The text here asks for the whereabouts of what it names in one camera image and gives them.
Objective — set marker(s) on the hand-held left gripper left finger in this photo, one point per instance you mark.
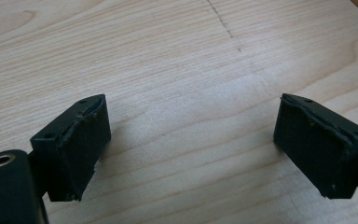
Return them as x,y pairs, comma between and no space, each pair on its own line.
74,146

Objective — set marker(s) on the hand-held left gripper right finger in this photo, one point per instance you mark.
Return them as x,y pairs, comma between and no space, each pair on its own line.
320,146

